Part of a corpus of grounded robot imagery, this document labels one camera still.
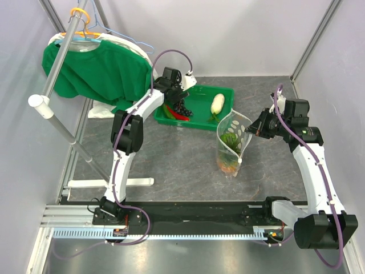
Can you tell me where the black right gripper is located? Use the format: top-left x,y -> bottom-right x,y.
245,107 -> 291,139

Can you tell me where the clear dotted zip top bag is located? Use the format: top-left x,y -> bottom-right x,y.
216,110 -> 252,177

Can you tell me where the green bell pepper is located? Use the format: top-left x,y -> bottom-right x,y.
220,132 -> 240,148

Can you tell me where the orange carrot with green leaves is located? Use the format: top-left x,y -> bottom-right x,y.
216,139 -> 242,176

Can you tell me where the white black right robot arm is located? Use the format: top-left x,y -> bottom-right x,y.
245,99 -> 358,249

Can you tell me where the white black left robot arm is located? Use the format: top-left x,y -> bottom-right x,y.
98,67 -> 197,224

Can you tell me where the dark purple grape bunch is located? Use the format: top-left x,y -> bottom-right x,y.
173,99 -> 193,117

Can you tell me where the green chili pepper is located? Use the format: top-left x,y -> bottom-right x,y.
162,104 -> 176,119

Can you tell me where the red chili pepper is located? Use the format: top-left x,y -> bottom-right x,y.
165,105 -> 190,121

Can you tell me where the green plastic tray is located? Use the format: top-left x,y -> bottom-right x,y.
153,84 -> 234,131

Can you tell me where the white radish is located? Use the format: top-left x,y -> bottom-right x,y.
210,94 -> 225,115

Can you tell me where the green t-shirt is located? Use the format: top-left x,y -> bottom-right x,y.
54,41 -> 152,110

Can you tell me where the white t-shirt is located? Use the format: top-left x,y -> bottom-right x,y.
48,33 -> 152,119

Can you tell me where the orange clothes hanger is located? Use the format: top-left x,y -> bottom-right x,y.
61,7 -> 102,40

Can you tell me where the teal clothes hanger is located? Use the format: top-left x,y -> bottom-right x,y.
70,39 -> 101,47

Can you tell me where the silver clothes rack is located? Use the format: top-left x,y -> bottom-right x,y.
28,1 -> 164,197

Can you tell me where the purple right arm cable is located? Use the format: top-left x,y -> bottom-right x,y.
256,83 -> 344,269

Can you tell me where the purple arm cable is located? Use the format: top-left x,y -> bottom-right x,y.
50,49 -> 193,260
256,83 -> 344,269

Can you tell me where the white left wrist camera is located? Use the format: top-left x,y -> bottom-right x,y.
180,71 -> 197,91

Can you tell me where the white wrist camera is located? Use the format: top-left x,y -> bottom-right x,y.
180,71 -> 197,91
269,91 -> 286,114

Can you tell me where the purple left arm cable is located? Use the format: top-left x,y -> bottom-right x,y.
50,49 -> 193,260

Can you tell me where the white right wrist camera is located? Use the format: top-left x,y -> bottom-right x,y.
269,91 -> 286,114

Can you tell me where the blue wire hanger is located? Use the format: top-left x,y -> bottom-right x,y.
91,0 -> 155,54

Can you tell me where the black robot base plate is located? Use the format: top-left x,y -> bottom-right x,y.
92,200 -> 282,227

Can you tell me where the white slotted cable duct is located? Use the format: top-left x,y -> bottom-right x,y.
52,227 -> 270,241

